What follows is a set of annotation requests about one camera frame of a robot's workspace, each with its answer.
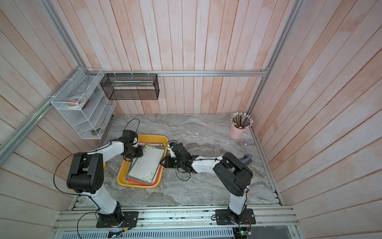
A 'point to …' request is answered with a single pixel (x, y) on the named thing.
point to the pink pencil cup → (237, 133)
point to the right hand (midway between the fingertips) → (161, 163)
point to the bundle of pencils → (241, 120)
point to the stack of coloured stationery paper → (131, 180)
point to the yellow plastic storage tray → (123, 169)
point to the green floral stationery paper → (145, 168)
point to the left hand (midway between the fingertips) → (140, 155)
